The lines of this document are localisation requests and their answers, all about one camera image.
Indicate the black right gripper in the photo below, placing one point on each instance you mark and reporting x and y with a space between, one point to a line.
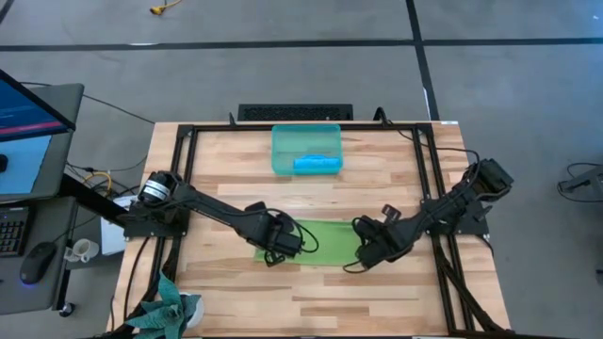
377 242

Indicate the white mug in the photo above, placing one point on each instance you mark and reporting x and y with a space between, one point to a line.
85 248

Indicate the grey computer cart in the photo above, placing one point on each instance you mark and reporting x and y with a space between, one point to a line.
66 160

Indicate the blue-screen desk monitor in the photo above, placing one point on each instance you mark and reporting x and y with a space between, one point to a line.
23 113

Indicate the teal translucent plastic basket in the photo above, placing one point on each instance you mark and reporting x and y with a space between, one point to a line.
292 141

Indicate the black keyboard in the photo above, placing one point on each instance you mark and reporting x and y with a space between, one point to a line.
11 230

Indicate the black caster wheel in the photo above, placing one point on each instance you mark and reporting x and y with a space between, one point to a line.
67 309

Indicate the blue microfiber towel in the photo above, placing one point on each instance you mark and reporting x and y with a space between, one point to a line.
315 164

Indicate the green microfiber towel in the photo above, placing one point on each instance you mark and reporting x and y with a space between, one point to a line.
330 240

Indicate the white round container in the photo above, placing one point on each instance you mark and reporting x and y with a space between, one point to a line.
198 311

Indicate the white bin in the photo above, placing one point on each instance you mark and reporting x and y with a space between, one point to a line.
110 240

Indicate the black metal table frame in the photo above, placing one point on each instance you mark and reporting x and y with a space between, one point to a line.
235 127

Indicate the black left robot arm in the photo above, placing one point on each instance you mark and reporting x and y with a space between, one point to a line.
212 207

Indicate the dark green cloth pile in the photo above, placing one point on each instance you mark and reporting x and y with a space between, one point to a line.
165 315

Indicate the black floor stand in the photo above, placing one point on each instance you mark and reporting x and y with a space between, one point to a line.
581 181

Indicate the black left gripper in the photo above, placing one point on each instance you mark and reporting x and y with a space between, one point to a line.
282 235

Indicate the black floor vent grate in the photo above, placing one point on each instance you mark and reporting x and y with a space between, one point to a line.
292 113

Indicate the black computer mouse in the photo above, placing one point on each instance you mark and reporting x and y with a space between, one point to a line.
37 263

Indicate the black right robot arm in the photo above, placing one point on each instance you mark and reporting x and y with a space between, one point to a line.
443 207

